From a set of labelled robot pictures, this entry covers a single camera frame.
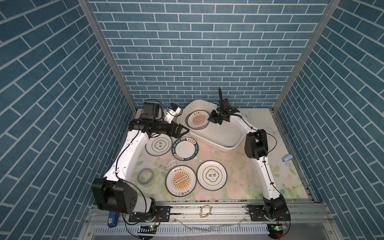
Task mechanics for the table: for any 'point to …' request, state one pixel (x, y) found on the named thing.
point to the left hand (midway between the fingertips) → (182, 127)
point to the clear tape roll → (146, 177)
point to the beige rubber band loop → (207, 215)
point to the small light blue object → (287, 158)
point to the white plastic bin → (225, 137)
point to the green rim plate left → (185, 148)
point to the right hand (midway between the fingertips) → (206, 117)
